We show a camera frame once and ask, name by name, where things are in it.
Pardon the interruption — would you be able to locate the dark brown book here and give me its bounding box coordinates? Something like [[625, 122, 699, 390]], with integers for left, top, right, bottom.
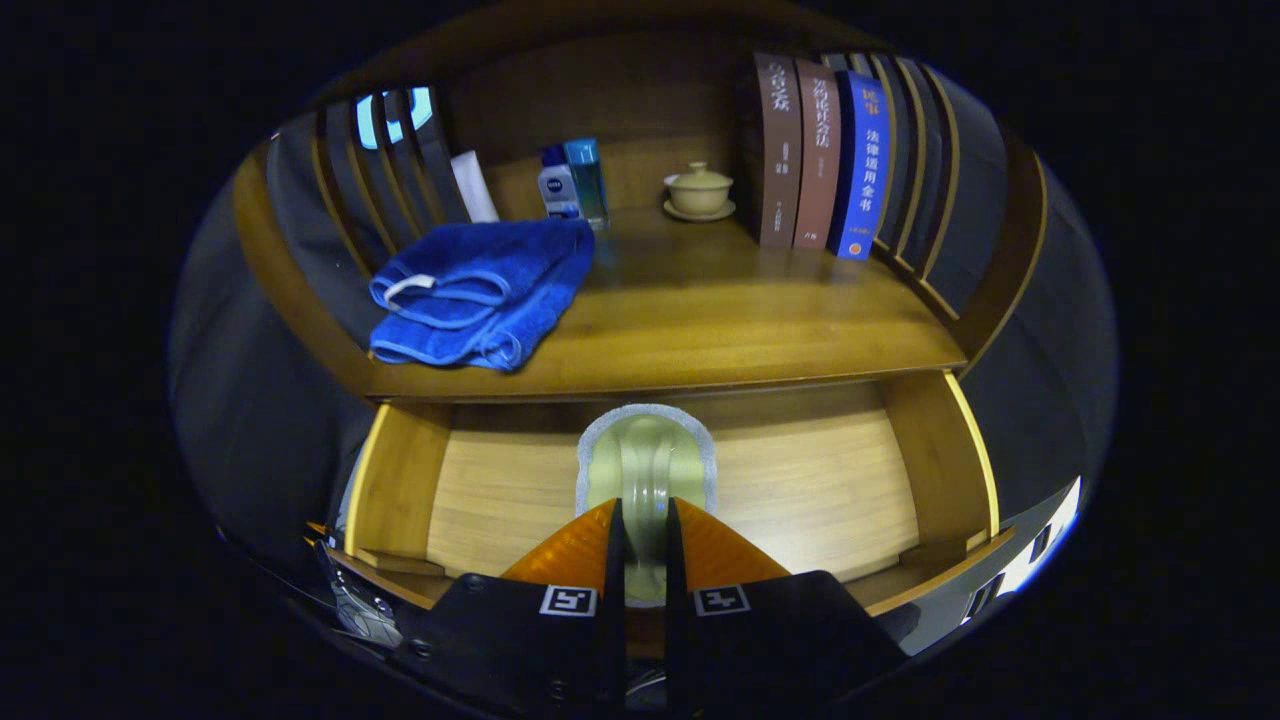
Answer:
[[752, 52, 804, 249]]

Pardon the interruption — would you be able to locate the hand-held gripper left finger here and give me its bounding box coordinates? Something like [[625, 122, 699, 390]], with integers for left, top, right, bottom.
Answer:
[[395, 498, 626, 716]]

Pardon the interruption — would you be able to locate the blue book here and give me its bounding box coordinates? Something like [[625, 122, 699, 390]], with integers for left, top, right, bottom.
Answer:
[[828, 70, 891, 262]]

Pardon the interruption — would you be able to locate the beige lidded teacup with saucer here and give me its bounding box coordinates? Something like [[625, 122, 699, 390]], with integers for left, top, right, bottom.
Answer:
[[663, 162, 737, 223]]

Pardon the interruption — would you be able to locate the wooden cabinet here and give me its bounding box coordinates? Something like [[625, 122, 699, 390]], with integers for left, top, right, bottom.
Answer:
[[232, 0, 1051, 641]]

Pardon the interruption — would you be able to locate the wooden drawer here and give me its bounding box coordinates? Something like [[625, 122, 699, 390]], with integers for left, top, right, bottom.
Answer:
[[320, 370, 1016, 651]]

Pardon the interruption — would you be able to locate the teal bottle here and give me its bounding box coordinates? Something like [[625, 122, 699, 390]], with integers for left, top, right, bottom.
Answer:
[[563, 138, 609, 231]]

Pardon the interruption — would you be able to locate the white bottle with blue cap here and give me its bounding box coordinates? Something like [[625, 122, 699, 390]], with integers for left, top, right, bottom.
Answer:
[[537, 146, 581, 221]]

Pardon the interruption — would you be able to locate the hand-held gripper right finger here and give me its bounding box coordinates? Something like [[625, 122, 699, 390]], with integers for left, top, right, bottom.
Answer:
[[665, 497, 911, 716]]

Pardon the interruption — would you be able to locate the blue towel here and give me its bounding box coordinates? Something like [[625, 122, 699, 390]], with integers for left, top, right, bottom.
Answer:
[[368, 218, 597, 373]]

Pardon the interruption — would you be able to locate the pale green handled sponge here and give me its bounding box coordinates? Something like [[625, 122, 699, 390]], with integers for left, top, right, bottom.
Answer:
[[575, 403, 719, 606]]

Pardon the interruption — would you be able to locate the wooden countertop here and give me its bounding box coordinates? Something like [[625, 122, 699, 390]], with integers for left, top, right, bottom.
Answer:
[[365, 205, 969, 403]]

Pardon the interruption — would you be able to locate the white tube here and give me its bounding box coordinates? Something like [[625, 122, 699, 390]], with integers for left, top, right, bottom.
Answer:
[[450, 150, 500, 224]]

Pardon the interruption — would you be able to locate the reddish brown book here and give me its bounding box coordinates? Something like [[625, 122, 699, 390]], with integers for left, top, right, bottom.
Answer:
[[793, 58, 843, 251]]

